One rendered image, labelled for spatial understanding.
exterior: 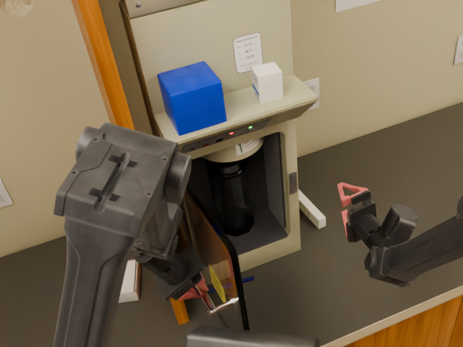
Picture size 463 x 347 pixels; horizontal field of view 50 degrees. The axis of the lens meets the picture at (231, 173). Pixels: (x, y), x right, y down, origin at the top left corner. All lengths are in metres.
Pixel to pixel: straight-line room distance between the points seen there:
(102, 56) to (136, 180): 0.45
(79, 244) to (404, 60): 1.59
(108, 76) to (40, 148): 0.69
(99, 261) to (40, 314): 1.07
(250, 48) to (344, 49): 0.72
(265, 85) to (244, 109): 0.06
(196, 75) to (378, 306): 0.76
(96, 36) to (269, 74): 0.34
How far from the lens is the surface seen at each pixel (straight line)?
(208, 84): 0.92
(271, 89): 1.01
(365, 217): 1.16
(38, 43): 1.41
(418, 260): 0.93
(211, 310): 1.03
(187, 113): 0.93
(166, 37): 0.98
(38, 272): 1.63
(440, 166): 1.79
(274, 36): 1.06
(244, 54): 1.05
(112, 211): 0.43
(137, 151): 0.48
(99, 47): 0.87
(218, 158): 1.19
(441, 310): 1.55
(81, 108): 1.49
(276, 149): 1.25
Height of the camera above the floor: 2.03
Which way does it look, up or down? 38 degrees down
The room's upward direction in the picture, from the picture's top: 9 degrees counter-clockwise
